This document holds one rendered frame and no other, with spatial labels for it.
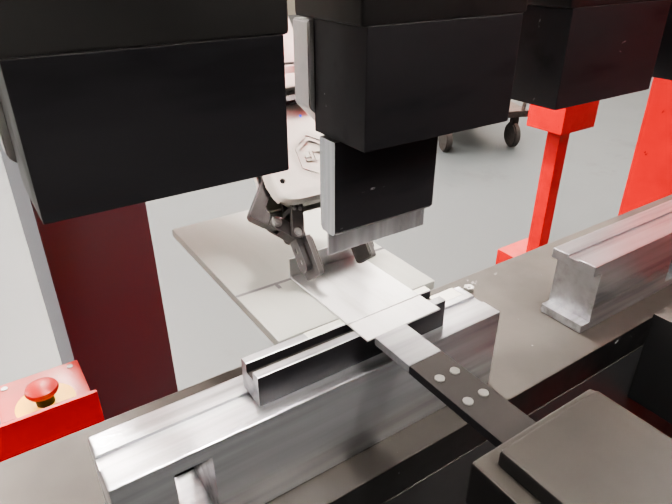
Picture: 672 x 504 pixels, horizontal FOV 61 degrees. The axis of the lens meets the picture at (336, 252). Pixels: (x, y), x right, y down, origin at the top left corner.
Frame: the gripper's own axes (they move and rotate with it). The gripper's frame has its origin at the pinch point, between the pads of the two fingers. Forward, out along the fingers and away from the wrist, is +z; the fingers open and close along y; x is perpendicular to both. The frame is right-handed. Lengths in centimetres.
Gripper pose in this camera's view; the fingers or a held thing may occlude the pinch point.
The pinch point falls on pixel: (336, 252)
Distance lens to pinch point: 57.1
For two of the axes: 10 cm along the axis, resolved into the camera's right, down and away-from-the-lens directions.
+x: -4.3, 2.6, 8.7
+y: 8.3, -2.7, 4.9
